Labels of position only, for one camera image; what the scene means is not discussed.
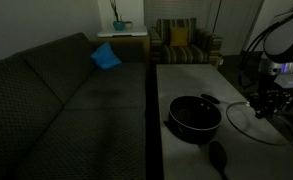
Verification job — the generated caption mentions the dark gray sofa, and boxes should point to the dark gray sofa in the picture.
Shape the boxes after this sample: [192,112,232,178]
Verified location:
[0,33,146,180]

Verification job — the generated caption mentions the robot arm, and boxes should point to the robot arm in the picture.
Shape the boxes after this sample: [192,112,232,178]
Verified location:
[238,9,293,119]

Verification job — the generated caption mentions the blue cushion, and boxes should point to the blue cushion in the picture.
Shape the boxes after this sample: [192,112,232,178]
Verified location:
[91,43,121,69]

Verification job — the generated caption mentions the small white pot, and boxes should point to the small white pot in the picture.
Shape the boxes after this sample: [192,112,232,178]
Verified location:
[125,21,133,29]

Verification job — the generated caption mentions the black spoon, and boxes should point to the black spoon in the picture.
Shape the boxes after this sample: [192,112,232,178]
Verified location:
[209,141,228,180]

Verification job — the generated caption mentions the striped armchair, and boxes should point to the striped armchair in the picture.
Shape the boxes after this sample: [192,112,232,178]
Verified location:
[149,18,222,65]

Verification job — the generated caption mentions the white side table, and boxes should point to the white side table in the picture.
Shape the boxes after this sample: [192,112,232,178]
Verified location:
[97,26,150,60]

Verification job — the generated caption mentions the yellow cushion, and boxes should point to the yellow cushion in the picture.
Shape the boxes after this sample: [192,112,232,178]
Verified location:
[170,27,189,46]

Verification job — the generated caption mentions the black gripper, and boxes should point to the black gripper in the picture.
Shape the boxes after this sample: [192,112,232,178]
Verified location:
[249,90,293,119]

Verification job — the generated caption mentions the teal plant pot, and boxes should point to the teal plant pot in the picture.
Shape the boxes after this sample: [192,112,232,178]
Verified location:
[113,21,125,31]

